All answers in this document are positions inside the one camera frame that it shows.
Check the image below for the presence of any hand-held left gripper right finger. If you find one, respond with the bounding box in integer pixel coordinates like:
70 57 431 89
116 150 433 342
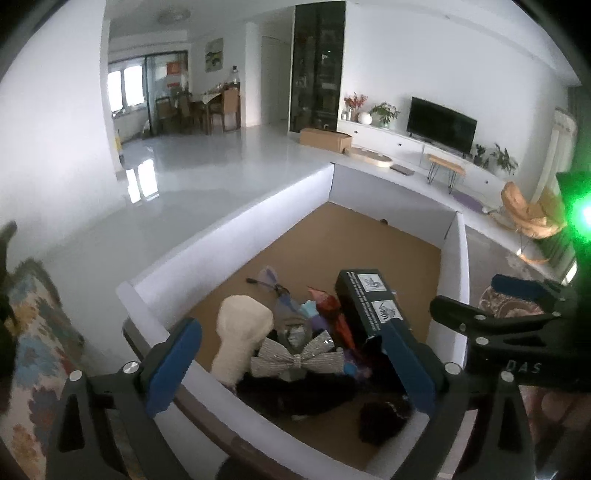
382 320 541 480

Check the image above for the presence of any silver sequin bow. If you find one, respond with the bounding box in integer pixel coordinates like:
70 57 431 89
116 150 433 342
250 330 346 381

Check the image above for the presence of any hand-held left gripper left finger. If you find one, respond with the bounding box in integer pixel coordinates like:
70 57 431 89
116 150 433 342
44 318 204 480

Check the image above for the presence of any light wooden chair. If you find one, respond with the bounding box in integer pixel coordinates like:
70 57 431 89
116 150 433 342
221 85 242 132

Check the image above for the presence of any blue grey cloth item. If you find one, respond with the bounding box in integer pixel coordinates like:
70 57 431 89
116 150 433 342
247 265 301 319

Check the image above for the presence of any dark wooden chair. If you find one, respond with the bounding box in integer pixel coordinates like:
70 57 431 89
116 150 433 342
154 96 178 134

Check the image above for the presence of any white television cabinet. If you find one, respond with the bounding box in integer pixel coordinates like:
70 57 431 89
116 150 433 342
337 117 509 195

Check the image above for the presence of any red plastic bag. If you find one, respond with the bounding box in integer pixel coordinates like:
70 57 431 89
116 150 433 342
307 286 356 352

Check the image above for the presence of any wooden stool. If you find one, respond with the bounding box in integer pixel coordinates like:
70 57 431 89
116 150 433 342
426 154 467 193

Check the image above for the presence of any green potted plant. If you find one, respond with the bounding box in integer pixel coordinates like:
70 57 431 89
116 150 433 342
369 102 400 129

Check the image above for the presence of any white standing air conditioner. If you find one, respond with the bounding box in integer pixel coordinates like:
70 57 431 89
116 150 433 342
538 108 578 217

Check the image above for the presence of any wall painting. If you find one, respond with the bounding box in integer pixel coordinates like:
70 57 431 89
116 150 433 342
204 38 225 73

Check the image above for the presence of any dining table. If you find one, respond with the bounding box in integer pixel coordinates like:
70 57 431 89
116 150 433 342
191 90 225 134

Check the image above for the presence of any black cardboard box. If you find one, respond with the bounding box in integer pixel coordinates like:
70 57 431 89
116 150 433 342
335 268 411 352

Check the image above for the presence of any patterned round rug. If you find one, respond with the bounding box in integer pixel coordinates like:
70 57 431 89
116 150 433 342
478 285 548 319

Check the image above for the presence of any grey round object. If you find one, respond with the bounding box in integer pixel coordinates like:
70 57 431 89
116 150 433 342
274 316 315 352

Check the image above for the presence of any person's right hand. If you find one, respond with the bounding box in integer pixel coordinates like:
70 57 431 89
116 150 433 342
542 388 578 424

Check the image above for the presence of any black television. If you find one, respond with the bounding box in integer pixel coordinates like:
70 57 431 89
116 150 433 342
406 96 478 153

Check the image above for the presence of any cream knitted item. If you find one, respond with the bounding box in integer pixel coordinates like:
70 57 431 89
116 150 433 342
211 294 274 386

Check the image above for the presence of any black furry item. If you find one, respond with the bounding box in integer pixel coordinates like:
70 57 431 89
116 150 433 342
359 399 416 446

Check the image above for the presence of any patterned cushion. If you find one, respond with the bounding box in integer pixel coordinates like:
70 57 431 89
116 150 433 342
0 258 86 480

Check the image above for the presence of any purple patterned pouch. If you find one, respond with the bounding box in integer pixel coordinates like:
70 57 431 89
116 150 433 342
305 314 335 337

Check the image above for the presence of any tan lounge chair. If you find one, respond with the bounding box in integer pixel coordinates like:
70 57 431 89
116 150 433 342
501 181 568 264

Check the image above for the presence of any large leafy potted plant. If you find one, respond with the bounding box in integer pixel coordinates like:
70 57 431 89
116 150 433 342
488 143 519 176

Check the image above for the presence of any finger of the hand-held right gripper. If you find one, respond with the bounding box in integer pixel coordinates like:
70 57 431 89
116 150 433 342
429 295 560 348
492 274 576 305

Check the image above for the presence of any black cloth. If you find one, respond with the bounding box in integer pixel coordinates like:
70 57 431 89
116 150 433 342
238 369 358 421

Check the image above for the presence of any dark glass cabinet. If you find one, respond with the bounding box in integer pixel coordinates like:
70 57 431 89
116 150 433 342
289 4 346 134

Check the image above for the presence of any round wooden tray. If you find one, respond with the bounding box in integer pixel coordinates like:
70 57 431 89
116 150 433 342
348 147 393 169

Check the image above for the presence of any red flower bouquet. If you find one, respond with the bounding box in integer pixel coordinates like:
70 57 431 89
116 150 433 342
342 92 369 121

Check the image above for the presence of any dark green curtain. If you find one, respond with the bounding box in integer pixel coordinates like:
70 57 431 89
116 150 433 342
566 85 591 176

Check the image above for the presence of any purple floor mat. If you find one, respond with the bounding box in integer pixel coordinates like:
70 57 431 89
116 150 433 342
452 191 483 210

